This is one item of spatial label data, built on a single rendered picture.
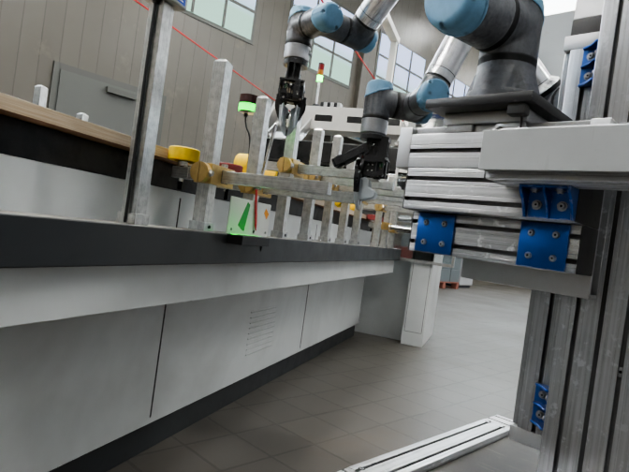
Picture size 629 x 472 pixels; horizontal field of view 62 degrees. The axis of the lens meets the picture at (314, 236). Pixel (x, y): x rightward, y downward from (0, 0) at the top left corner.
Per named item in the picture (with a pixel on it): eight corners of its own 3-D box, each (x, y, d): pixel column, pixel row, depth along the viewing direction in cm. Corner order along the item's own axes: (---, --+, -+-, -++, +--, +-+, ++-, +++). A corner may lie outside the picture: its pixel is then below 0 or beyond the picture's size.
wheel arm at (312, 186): (330, 199, 126) (332, 182, 126) (326, 198, 122) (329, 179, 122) (177, 181, 140) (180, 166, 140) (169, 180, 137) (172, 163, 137)
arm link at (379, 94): (401, 81, 144) (371, 75, 142) (395, 120, 144) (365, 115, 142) (391, 88, 151) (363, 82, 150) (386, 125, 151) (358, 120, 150)
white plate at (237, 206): (268, 237, 163) (271, 205, 163) (227, 233, 138) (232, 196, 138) (266, 236, 163) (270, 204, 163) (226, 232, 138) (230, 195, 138)
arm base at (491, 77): (550, 117, 108) (557, 69, 108) (521, 96, 97) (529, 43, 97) (482, 121, 119) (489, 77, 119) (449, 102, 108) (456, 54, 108)
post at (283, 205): (283, 254, 179) (302, 115, 179) (279, 254, 175) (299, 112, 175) (273, 253, 180) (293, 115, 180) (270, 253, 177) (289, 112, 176)
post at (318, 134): (308, 252, 202) (325, 129, 202) (304, 252, 199) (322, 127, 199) (299, 251, 204) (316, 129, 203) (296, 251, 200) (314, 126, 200)
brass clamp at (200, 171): (234, 189, 138) (237, 170, 138) (208, 183, 125) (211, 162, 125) (214, 187, 140) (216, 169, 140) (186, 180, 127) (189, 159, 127)
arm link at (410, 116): (437, 120, 142) (400, 113, 140) (422, 127, 153) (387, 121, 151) (442, 92, 142) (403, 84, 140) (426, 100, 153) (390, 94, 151)
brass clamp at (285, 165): (304, 178, 185) (306, 164, 185) (290, 172, 172) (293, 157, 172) (288, 176, 187) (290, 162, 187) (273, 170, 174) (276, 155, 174)
